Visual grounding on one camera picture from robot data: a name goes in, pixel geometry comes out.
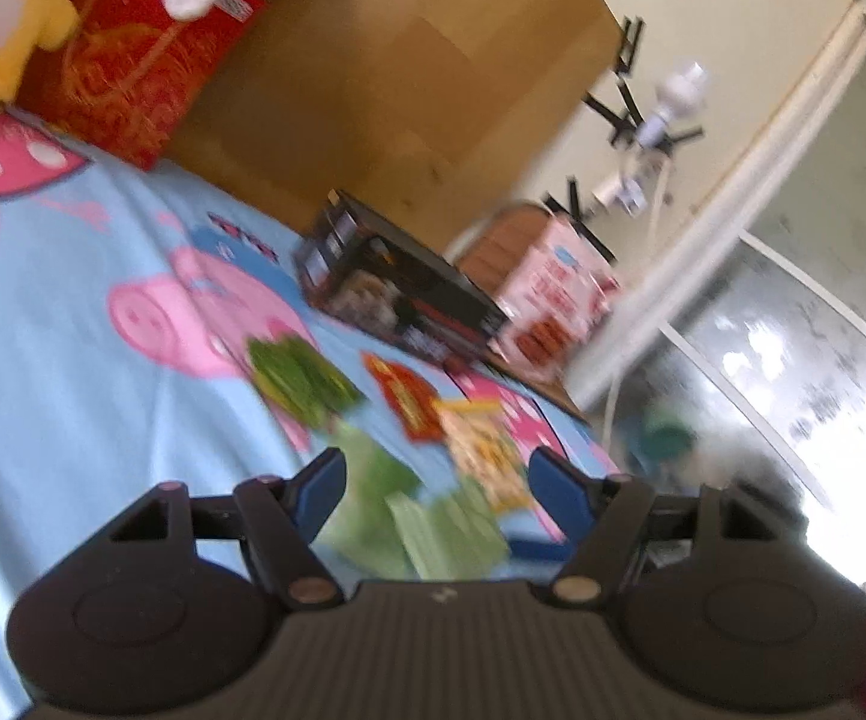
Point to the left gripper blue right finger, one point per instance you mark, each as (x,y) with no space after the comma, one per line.
(605,519)

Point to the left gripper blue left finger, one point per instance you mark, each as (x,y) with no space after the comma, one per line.
(280,518)

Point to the light green snack pack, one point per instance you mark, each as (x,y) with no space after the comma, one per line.
(362,529)
(451,537)

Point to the green seaweed snack bag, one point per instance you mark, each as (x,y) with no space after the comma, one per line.
(295,377)

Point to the peanut bag yellow trim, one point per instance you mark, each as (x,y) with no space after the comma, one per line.
(478,440)

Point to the red orange snack packet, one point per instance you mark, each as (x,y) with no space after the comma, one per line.
(411,398)

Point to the green blue object behind glass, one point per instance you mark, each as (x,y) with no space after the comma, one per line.
(661,439)

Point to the pink fried dough snack bag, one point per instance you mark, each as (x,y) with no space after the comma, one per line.
(554,300)

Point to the black sheep print box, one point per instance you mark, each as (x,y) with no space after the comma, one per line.
(363,270)

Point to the peppa pig blue bedsheet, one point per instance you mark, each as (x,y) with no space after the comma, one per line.
(126,302)

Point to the brown seat cushion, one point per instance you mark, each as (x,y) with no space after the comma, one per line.
(496,248)

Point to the white power strip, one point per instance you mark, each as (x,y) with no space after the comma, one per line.
(635,186)

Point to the wooden headboard panel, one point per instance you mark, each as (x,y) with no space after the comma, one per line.
(428,110)

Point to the red gift bag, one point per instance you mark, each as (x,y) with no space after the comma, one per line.
(130,73)

